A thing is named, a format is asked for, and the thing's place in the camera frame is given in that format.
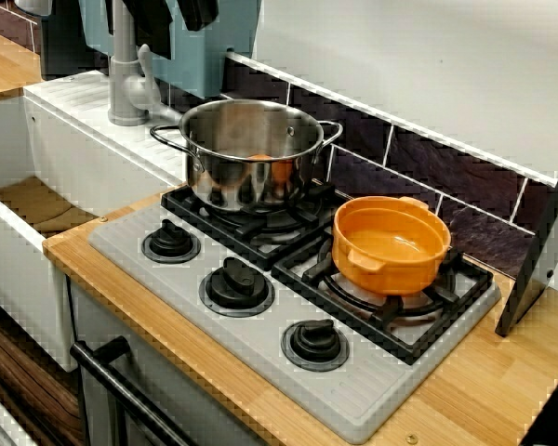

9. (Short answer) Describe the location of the dark grey side panel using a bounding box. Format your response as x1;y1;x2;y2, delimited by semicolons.
495;134;558;338

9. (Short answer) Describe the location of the white toy oven door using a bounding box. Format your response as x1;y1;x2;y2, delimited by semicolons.
67;278;271;446

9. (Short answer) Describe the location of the black stove knob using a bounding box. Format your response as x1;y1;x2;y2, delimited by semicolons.
281;318;350;373
199;256;276;318
141;219;201;264

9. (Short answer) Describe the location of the stainless steel pot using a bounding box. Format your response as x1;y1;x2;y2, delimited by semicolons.
149;98;344;214

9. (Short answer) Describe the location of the black burner grate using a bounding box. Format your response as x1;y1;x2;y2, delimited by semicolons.
271;234;495;366
160;180;350;271

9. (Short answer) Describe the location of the orange plastic pot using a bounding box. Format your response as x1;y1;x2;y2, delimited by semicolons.
330;195;452;296

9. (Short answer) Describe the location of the white sink basin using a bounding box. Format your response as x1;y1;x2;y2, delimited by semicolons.
0;69;185;373

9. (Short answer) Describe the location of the black rectangular plate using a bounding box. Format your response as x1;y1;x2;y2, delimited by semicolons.
141;22;173;59

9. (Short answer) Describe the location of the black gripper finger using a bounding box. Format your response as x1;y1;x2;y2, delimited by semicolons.
174;0;220;33
120;0;171;29

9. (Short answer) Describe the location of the grey stove top plate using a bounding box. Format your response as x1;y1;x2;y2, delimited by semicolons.
86;185;503;445

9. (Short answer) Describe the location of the white rounded object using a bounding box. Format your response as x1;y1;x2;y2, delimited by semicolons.
13;0;53;16

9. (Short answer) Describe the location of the grey toy faucet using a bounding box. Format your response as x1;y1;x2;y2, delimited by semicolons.
107;0;182;127

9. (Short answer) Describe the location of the black oven door handle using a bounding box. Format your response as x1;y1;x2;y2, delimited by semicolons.
69;336;196;446

